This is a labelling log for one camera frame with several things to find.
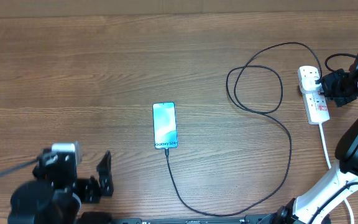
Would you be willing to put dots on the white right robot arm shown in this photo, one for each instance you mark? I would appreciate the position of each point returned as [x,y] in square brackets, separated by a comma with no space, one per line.
[341,180]

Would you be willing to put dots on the white charger adapter plug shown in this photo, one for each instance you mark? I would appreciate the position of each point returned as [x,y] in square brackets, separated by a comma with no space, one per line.
[309,85]

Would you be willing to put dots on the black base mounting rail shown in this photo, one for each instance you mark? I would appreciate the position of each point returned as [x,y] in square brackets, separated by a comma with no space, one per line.
[248,219]

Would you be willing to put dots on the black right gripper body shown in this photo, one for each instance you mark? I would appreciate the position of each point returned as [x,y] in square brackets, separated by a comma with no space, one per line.
[338,86]

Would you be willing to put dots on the white power extension strip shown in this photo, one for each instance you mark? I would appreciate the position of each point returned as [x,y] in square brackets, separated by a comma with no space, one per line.
[315,103]

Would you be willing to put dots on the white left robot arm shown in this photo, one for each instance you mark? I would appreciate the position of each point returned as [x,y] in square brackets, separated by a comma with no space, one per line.
[57,194]

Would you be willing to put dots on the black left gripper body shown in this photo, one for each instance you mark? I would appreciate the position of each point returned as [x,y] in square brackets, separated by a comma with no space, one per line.
[86,190]

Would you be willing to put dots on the Samsung Galaxy smartphone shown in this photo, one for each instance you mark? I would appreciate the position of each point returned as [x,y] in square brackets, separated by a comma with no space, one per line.
[165,125]

